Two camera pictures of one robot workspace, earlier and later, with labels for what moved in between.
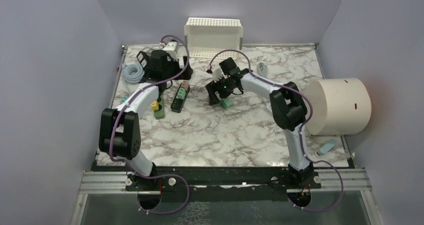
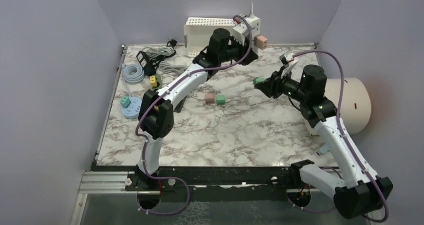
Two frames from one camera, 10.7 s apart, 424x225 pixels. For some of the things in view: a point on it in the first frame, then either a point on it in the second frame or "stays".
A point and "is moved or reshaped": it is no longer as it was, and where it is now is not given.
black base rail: (222, 183) stays
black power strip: (143, 60) stays
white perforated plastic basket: (206, 38) stays
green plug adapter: (226, 103) is moved or reshaped
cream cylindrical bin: (340, 106) stays
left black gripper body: (172, 67) → (237, 52)
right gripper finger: (213, 100) → (266, 87)
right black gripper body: (223, 86) → (285, 85)
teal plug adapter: (123, 99) stays
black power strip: (178, 104) stays
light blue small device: (327, 147) stays
